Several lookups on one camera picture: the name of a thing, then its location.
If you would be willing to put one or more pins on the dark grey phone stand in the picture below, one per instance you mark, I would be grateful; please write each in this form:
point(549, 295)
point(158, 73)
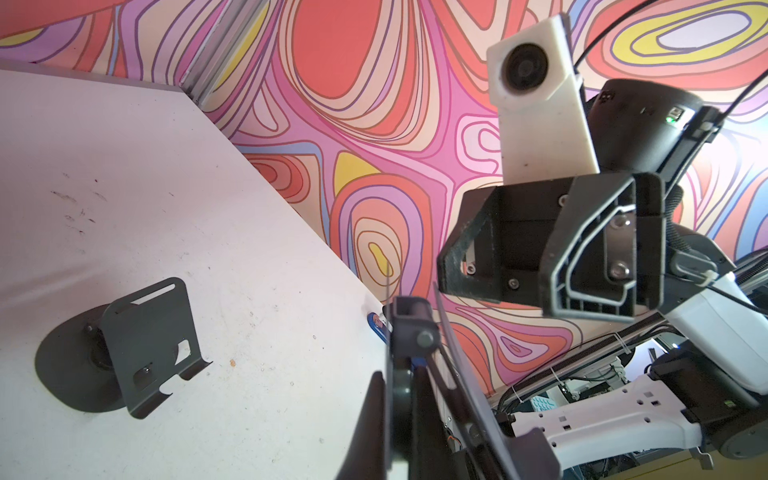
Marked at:
point(119, 355)

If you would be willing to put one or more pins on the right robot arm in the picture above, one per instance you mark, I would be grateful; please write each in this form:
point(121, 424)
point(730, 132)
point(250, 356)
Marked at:
point(711, 392)

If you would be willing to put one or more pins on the blue stapler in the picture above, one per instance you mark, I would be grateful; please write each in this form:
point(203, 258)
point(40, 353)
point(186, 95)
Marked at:
point(380, 325)

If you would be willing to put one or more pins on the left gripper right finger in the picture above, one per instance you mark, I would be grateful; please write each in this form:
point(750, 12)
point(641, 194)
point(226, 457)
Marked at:
point(433, 458)

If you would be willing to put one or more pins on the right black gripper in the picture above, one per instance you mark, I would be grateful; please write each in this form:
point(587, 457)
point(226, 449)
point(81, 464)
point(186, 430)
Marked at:
point(591, 247)

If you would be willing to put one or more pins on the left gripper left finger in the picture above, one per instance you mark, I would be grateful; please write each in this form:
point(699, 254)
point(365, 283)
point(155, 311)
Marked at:
point(365, 458)

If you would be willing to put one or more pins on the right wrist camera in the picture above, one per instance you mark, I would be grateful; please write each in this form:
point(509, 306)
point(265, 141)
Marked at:
point(536, 91)

